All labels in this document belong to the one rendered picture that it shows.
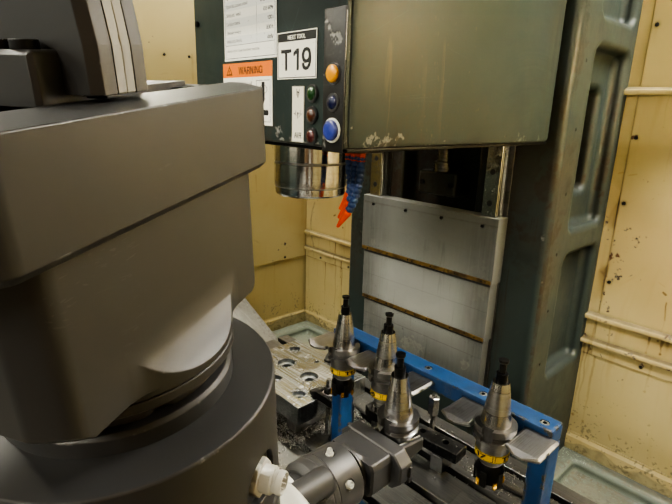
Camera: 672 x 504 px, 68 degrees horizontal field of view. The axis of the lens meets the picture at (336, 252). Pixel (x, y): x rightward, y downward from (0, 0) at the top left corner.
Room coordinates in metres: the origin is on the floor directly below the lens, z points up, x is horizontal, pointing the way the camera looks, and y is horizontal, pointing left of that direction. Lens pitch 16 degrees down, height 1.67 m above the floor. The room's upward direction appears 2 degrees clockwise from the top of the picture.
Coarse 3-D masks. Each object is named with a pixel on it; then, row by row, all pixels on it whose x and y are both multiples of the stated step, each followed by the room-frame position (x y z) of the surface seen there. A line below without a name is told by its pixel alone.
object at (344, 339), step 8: (344, 320) 0.88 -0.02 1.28; (352, 320) 0.89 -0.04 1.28; (336, 328) 0.89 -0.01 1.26; (344, 328) 0.88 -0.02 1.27; (352, 328) 0.89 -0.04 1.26; (336, 336) 0.89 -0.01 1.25; (344, 336) 0.88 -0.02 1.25; (352, 336) 0.89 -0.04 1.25; (336, 344) 0.88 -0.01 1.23; (344, 344) 0.88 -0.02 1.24; (352, 344) 0.88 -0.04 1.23
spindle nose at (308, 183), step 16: (288, 160) 1.06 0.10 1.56; (304, 160) 1.05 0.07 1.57; (320, 160) 1.05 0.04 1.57; (336, 160) 1.07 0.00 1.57; (288, 176) 1.06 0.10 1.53; (304, 176) 1.05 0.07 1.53; (320, 176) 1.05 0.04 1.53; (336, 176) 1.07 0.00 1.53; (288, 192) 1.06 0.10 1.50; (304, 192) 1.05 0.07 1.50; (320, 192) 1.05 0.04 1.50; (336, 192) 1.07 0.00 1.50
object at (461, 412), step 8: (464, 400) 0.73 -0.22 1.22; (472, 400) 0.73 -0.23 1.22; (448, 408) 0.70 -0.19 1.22; (456, 408) 0.70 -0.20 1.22; (464, 408) 0.70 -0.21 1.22; (472, 408) 0.70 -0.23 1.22; (480, 408) 0.70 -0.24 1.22; (448, 416) 0.68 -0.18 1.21; (456, 416) 0.68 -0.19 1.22; (464, 416) 0.68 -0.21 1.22; (472, 416) 0.68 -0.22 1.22; (456, 424) 0.67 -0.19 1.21; (464, 424) 0.66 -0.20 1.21; (472, 424) 0.67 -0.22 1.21
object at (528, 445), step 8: (520, 432) 0.65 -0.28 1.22; (528, 432) 0.65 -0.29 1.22; (536, 432) 0.65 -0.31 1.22; (512, 440) 0.63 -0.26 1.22; (520, 440) 0.63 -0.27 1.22; (528, 440) 0.63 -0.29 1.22; (536, 440) 0.63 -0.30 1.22; (544, 440) 0.63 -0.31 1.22; (552, 440) 0.63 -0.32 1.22; (512, 448) 0.61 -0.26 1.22; (520, 448) 0.61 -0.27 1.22; (528, 448) 0.61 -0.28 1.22; (536, 448) 0.61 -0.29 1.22; (544, 448) 0.61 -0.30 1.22; (552, 448) 0.61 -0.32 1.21; (520, 456) 0.59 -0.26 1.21; (528, 456) 0.59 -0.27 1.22; (536, 456) 0.59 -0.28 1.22; (544, 456) 0.59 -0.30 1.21
